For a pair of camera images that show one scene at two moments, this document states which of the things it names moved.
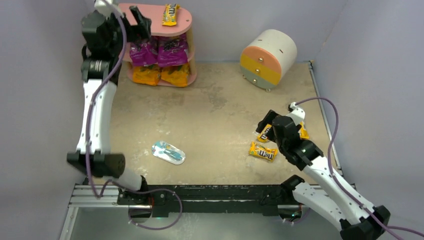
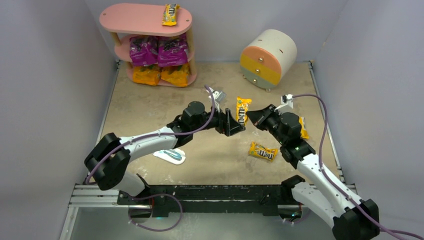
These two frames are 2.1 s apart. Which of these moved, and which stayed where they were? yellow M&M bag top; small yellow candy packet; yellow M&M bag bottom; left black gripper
Moved: left black gripper; yellow M&M bag top
Stayed: small yellow candy packet; yellow M&M bag bottom
